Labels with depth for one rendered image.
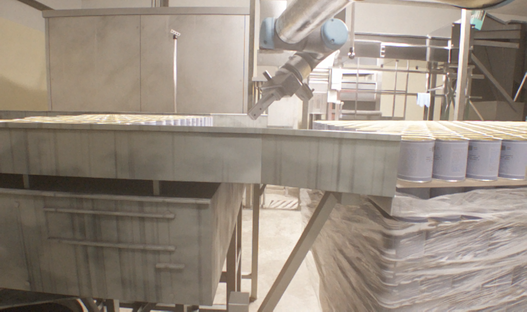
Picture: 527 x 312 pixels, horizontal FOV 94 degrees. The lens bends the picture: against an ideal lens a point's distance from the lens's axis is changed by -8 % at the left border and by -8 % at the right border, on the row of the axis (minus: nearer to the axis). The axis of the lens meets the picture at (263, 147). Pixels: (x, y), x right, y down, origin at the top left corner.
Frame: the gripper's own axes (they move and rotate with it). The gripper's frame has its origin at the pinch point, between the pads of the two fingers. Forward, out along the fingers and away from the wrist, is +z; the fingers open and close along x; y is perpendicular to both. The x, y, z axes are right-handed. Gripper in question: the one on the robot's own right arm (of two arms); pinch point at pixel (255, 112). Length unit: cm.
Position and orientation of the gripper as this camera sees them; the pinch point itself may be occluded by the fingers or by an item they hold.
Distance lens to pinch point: 75.5
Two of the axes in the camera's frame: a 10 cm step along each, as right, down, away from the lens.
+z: -6.6, 7.2, -2.1
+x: 4.3, 1.3, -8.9
